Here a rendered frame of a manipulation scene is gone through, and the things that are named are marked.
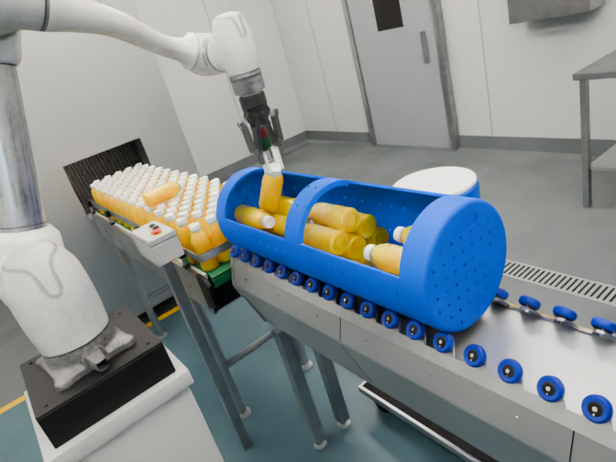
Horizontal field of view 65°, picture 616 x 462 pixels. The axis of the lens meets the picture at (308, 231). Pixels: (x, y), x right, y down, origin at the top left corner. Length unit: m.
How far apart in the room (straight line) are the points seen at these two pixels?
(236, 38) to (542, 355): 1.03
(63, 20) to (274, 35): 5.77
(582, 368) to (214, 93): 5.72
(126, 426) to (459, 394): 0.70
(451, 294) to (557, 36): 3.60
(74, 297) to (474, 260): 0.83
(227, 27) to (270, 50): 5.45
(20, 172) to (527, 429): 1.19
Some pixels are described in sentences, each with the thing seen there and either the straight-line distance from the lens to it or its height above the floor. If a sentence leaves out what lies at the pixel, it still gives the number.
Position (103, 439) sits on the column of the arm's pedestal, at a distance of 1.17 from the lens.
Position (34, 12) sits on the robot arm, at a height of 1.78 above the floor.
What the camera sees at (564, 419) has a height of 0.92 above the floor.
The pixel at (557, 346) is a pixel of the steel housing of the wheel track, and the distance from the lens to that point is 1.10.
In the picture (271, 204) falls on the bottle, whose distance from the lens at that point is 1.52.
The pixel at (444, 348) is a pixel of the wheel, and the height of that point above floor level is 0.96.
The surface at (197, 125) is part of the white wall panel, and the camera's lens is 6.22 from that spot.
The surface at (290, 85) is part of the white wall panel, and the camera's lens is 6.92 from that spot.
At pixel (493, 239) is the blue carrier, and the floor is 1.11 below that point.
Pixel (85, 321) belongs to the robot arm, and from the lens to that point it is 1.14.
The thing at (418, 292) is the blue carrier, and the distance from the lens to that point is 0.96.
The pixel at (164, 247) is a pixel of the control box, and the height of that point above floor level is 1.06.
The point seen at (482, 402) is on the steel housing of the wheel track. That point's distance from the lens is 1.06.
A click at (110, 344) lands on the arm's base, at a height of 1.11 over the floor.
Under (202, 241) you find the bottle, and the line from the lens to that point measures 1.75.
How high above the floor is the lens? 1.64
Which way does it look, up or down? 24 degrees down
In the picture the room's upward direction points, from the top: 16 degrees counter-clockwise
